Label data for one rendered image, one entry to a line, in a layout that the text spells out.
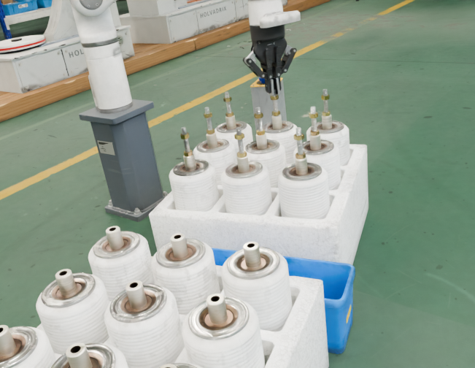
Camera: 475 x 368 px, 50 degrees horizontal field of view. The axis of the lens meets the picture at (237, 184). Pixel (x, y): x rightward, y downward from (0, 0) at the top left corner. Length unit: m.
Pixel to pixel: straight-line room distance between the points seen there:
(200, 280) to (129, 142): 0.69
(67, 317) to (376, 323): 0.55
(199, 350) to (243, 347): 0.05
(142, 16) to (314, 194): 2.93
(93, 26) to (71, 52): 1.73
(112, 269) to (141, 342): 0.17
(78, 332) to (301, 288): 0.33
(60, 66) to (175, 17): 0.96
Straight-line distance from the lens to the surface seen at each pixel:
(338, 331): 0.91
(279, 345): 0.71
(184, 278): 0.75
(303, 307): 0.76
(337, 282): 0.97
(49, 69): 3.03
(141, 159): 1.42
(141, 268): 0.83
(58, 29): 3.27
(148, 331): 0.68
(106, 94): 1.37
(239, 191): 0.99
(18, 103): 2.86
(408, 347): 0.97
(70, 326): 0.75
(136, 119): 1.39
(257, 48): 1.15
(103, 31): 1.36
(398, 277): 1.12
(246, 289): 0.70
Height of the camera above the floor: 0.67
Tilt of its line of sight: 25 degrees down
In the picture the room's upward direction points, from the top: 8 degrees counter-clockwise
